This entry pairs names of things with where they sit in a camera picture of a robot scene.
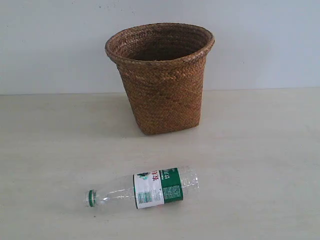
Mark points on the brown woven wicker basket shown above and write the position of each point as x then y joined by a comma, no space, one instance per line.
162,67

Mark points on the clear plastic bottle green label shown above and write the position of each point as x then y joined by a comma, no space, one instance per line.
145,190

